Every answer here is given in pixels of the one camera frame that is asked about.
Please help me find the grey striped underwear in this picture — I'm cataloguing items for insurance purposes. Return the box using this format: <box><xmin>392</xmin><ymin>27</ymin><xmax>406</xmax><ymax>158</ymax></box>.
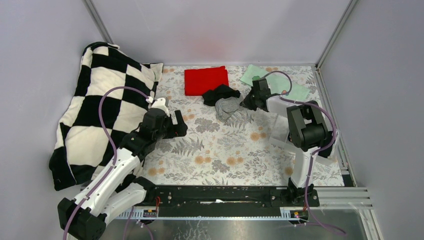
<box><xmin>215</xmin><ymin>97</ymin><xmax>243</xmax><ymax>122</ymax></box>

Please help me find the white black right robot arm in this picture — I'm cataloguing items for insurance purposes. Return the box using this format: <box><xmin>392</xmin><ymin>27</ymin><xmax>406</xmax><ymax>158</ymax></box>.
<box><xmin>241</xmin><ymin>77</ymin><xmax>336</xmax><ymax>206</ymax></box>

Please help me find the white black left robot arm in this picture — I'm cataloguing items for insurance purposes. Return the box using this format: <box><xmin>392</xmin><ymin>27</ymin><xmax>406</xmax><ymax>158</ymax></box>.
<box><xmin>57</xmin><ymin>106</ymin><xmax>188</xmax><ymax>240</ymax></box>

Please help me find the mint green printed cloth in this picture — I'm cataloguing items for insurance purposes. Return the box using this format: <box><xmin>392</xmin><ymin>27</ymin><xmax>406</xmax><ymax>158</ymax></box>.
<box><xmin>240</xmin><ymin>64</ymin><xmax>313</xmax><ymax>101</ymax></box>

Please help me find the clear plastic organizer box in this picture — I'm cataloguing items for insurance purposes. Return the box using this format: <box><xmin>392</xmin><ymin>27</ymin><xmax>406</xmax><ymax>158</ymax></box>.
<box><xmin>269</xmin><ymin>109</ymin><xmax>340</xmax><ymax>165</ymax></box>

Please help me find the black crumpled garment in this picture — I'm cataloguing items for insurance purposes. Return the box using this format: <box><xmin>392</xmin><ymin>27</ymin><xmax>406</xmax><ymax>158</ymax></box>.
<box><xmin>202</xmin><ymin>84</ymin><xmax>241</xmax><ymax>107</ymax></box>

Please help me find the floral table cloth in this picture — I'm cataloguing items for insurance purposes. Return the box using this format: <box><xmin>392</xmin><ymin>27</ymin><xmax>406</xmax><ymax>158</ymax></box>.
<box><xmin>140</xmin><ymin>66</ymin><xmax>296</xmax><ymax>186</ymax></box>

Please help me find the red folded cloth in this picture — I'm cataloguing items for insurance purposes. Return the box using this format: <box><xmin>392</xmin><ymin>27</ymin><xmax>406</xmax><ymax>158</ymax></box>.
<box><xmin>184</xmin><ymin>66</ymin><xmax>229</xmax><ymax>96</ymax></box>

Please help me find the black white checkered blanket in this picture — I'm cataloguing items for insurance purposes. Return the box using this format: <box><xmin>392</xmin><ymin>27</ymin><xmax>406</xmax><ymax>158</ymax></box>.
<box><xmin>48</xmin><ymin>41</ymin><xmax>164</xmax><ymax>191</ymax></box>

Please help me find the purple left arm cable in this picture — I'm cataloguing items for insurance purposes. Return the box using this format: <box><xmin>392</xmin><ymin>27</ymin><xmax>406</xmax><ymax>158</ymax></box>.
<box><xmin>62</xmin><ymin>86</ymin><xmax>153</xmax><ymax>240</ymax></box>

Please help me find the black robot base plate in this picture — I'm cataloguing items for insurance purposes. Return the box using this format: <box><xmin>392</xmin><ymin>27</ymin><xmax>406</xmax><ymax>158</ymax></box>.
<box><xmin>136</xmin><ymin>185</ymin><xmax>306</xmax><ymax>208</ymax></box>

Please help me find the aluminium frame rail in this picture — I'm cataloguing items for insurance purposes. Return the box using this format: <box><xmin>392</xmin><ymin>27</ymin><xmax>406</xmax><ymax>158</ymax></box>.
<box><xmin>110</xmin><ymin>187</ymin><xmax>382</xmax><ymax>240</ymax></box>

